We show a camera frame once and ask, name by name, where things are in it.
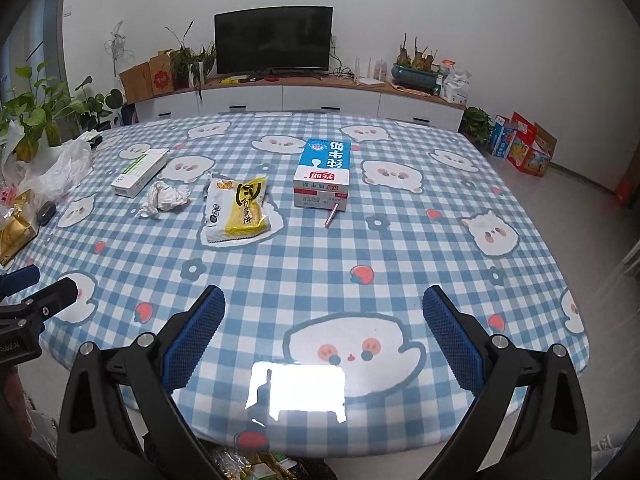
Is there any black television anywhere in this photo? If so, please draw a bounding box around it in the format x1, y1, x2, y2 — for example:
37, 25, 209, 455
214, 6, 335, 77

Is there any bin with black bag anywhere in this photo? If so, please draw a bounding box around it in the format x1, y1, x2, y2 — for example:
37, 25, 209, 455
200, 442, 341, 480

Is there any spray bottle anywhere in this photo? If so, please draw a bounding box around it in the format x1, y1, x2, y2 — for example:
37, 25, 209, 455
440, 58, 458, 96

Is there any white plastic bag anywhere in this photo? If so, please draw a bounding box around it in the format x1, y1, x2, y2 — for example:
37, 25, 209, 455
15, 130, 93, 201

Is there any bonsai in teal planter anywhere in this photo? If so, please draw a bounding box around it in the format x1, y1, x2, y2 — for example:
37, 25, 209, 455
391, 33, 443, 92

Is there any slim green potted plant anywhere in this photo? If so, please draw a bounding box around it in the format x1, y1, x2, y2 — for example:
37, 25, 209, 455
167, 21, 217, 101

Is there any white green paper box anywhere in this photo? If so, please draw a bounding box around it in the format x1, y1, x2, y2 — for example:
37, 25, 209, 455
111, 148, 170, 198

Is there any white printed bag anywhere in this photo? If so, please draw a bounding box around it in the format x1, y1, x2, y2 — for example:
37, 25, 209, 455
442, 70, 473, 106

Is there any blue checked printed tablecloth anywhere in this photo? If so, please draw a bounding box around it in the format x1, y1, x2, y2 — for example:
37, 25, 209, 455
0, 110, 591, 456

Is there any brown box with red flower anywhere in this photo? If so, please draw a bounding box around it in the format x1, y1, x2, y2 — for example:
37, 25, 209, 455
150, 51, 176, 96

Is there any red colourful open carton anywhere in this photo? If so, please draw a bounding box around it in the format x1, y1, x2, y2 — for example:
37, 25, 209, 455
507, 112, 557, 178

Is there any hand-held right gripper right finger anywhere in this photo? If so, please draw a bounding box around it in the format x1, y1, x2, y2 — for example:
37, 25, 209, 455
422, 285, 593, 480

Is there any white wire ornament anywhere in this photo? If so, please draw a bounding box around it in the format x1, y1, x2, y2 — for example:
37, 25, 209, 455
107, 21, 133, 78

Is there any blue printed carton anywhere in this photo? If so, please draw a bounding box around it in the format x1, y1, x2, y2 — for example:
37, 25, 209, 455
487, 115, 518, 158

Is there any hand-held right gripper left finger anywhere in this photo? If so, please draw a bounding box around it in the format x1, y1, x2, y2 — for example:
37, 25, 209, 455
56, 285, 226, 480

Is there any crumpled white tissue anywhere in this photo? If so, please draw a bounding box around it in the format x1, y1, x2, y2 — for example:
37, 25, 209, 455
137, 181, 191, 219

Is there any blue white milk carton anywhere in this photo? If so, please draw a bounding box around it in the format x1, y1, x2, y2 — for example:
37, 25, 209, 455
292, 137, 357, 209

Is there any white router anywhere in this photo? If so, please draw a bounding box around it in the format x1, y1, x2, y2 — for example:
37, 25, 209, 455
354, 56, 388, 87

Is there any yellow snack packet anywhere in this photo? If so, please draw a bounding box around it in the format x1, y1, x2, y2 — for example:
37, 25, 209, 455
202, 172, 282, 247

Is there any large leafy pothos plant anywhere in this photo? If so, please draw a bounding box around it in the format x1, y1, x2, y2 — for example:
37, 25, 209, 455
0, 62, 126, 161

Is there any small green potted plant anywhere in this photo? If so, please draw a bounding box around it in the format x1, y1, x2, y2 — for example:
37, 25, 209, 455
462, 106, 493, 143

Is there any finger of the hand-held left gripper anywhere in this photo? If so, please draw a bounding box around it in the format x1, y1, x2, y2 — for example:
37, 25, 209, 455
0, 277, 79, 322
0, 265, 41, 297

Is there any grey patterned cloth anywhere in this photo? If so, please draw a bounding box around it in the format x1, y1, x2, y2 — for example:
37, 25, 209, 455
592, 435, 621, 480

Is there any white wooden television cabinet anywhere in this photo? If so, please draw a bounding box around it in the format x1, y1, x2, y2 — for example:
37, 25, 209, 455
122, 72, 466, 133

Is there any plain brown cardboard box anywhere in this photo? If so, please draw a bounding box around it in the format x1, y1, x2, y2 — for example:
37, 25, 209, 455
119, 61, 155, 104

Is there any gold foil bag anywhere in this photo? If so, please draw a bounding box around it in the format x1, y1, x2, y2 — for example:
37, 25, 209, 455
0, 192, 41, 266

